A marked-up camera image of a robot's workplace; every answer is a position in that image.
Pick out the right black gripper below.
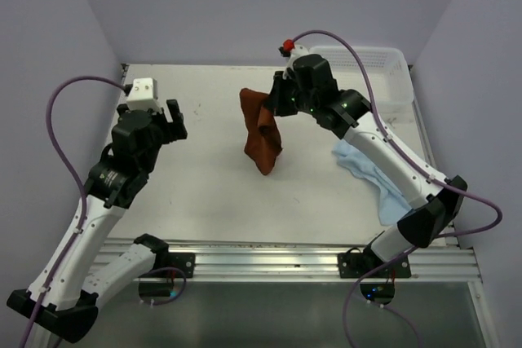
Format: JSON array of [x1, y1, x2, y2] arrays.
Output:
[[265, 70, 318, 117]]

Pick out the rust brown towel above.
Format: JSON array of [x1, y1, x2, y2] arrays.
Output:
[[239, 88, 282, 175]]

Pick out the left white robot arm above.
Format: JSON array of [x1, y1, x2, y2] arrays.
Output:
[[7, 99, 188, 343]]

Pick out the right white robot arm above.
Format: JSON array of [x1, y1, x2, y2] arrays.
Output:
[[265, 54, 467, 277]]

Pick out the white plastic basket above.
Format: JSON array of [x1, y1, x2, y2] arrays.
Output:
[[310, 45, 414, 114]]

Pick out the light blue towel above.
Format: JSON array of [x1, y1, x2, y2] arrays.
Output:
[[332, 140, 411, 226]]

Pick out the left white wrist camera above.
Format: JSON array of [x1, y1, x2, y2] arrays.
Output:
[[126, 77, 161, 112]]

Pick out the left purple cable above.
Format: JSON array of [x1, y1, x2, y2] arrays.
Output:
[[15, 76, 188, 348]]

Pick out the purple cable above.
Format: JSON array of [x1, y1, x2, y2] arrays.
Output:
[[15, 76, 188, 348], [293, 30, 503, 348]]

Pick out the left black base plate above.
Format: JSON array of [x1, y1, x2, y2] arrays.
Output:
[[153, 252, 196, 279]]

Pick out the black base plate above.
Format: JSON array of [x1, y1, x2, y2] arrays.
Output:
[[153, 252, 196, 279], [337, 248, 412, 279]]

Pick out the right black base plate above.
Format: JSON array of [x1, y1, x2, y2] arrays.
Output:
[[337, 248, 412, 279]]

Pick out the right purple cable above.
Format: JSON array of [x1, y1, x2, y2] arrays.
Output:
[[293, 30, 503, 348]]

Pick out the aluminium mounting rail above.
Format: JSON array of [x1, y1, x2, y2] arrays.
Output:
[[93, 241, 482, 284]]

